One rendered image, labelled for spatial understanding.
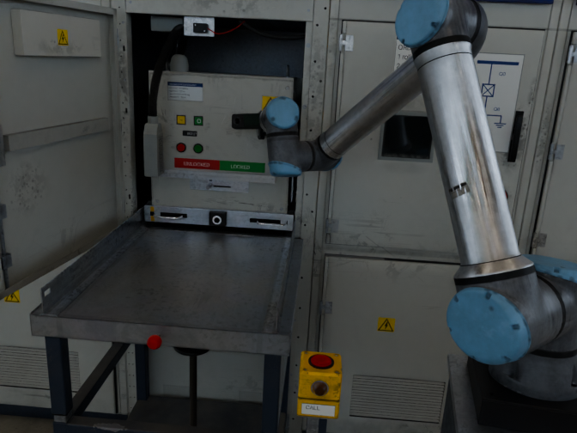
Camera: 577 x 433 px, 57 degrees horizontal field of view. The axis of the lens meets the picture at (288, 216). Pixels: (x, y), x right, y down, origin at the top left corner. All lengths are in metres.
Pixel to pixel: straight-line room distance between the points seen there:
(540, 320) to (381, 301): 0.95
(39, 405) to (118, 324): 1.18
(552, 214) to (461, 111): 0.95
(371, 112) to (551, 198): 0.79
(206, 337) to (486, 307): 0.63
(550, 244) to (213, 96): 1.25
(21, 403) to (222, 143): 1.35
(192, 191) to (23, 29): 0.76
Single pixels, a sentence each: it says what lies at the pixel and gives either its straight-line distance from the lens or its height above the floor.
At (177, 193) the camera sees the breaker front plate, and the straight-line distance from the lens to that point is 1.94.
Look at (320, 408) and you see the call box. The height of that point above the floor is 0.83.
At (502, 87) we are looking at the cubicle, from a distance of 1.84.
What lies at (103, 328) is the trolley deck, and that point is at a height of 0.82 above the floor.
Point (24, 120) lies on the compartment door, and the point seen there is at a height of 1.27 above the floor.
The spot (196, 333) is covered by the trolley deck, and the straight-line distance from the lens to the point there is 1.29.
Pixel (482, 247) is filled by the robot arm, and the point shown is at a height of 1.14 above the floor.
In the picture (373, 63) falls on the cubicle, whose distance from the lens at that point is 1.76.
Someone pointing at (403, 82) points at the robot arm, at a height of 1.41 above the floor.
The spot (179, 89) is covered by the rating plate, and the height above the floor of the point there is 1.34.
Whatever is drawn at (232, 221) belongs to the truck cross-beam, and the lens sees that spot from 1.91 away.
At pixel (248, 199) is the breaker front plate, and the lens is 1.90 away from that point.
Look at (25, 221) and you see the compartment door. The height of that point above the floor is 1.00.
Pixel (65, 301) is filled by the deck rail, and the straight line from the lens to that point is 1.45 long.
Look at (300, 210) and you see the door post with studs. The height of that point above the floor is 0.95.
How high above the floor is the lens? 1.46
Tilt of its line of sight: 17 degrees down
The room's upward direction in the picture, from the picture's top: 3 degrees clockwise
